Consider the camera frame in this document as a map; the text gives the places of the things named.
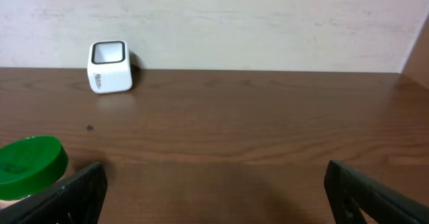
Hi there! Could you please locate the white barcode scanner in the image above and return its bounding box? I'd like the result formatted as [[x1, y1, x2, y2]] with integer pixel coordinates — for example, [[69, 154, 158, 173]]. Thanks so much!
[[86, 40, 133, 94]]

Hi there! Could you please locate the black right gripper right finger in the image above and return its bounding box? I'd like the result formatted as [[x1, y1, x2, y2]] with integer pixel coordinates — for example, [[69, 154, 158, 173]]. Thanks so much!
[[324, 160, 428, 224]]

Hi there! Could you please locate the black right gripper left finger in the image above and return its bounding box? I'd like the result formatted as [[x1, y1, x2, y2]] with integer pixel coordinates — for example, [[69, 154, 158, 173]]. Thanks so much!
[[1, 162, 108, 224]]

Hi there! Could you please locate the green lid seasoning jar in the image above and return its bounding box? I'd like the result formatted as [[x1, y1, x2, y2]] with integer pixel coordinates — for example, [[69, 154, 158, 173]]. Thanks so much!
[[1, 135, 75, 209]]

